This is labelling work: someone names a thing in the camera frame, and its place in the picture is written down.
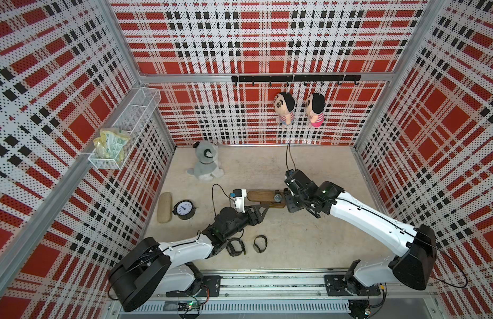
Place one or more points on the black round alarm clock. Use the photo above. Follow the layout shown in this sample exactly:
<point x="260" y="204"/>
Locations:
<point x="184" y="209"/>

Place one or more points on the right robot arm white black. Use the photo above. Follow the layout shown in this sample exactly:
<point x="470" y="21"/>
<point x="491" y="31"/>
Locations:
<point x="413" y="251"/>

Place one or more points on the wooden watch stand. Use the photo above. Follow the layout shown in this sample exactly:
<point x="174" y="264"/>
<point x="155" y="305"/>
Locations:
<point x="265" y="197"/>

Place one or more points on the yellow green snack packets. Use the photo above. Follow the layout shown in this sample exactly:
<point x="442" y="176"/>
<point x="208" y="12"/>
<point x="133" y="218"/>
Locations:
<point x="110" y="144"/>

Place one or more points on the hanging doll striped shirt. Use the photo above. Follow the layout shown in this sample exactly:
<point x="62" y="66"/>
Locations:
<point x="284" y="104"/>

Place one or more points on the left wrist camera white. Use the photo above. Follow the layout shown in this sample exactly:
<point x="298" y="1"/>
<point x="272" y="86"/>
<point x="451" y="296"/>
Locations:
<point x="238" y="197"/>

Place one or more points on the white wire basket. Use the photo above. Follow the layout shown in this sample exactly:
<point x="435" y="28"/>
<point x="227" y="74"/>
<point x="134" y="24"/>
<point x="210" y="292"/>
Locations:
<point x="132" y="119"/>

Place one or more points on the hanging doll pink shirt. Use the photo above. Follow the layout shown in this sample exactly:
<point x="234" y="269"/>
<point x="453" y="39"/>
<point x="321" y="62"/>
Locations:
<point x="315" y="105"/>

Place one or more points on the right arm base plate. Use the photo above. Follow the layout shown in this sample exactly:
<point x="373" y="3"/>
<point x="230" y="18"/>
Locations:
<point x="338" y="285"/>

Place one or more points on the beige glasses case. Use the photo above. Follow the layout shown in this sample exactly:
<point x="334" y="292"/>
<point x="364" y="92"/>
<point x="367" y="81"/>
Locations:
<point x="164" y="208"/>

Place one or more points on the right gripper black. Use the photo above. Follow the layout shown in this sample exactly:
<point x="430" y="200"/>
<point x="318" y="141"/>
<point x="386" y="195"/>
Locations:
<point x="290" y="206"/>

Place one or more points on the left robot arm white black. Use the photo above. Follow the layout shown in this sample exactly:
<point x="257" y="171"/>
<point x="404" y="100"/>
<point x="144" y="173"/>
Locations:
<point x="152" y="267"/>

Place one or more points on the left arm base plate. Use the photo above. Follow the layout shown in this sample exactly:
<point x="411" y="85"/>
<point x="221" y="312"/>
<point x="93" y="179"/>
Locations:
<point x="201" y="287"/>

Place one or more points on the grey white plush dog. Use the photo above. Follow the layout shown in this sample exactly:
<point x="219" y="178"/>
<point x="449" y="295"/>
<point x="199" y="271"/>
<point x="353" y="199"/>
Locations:
<point x="208" y="166"/>

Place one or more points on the chunky black watch leftmost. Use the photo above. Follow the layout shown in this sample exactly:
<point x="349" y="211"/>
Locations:
<point x="236" y="247"/>

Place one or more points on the black hook rail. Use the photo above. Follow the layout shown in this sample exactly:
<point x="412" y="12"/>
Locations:
<point x="338" y="78"/>

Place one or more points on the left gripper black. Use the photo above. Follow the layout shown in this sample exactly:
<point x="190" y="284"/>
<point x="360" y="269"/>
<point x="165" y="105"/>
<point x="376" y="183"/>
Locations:
<point x="258" y="218"/>

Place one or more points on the aluminium mounting rail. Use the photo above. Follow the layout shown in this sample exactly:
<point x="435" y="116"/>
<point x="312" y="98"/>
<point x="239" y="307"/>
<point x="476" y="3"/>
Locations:
<point x="298" y="283"/>

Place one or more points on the slim black watch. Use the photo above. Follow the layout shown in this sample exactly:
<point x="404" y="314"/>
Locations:
<point x="278" y="198"/>
<point x="260" y="243"/>

